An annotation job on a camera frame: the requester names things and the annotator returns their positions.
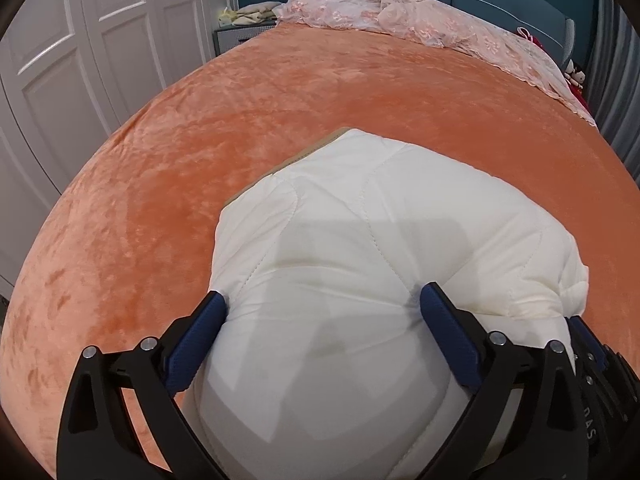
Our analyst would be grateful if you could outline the cream quilted jacket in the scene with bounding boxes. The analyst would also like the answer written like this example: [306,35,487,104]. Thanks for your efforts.
[183,129,589,479]

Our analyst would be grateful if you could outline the grey curtain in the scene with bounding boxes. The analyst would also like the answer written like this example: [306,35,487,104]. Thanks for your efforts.
[586,0,640,181]

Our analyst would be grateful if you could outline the orange plush bed blanket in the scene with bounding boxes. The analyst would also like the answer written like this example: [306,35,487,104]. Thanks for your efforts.
[1,24,639,471]

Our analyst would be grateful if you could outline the red plush toys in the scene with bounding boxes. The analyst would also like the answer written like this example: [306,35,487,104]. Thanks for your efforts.
[516,26,589,110]

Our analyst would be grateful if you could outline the dark grey nightstand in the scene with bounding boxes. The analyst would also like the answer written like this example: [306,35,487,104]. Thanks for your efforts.
[212,21,276,56]

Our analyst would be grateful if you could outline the folded cloths on nightstand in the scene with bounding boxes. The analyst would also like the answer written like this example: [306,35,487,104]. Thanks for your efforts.
[218,1,280,27]

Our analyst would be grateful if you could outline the white panelled wardrobe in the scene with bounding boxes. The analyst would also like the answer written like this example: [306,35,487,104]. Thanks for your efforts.
[1,0,238,297]

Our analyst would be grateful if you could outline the pink floral quilt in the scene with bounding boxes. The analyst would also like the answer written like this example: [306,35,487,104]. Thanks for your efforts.
[273,0,596,126]

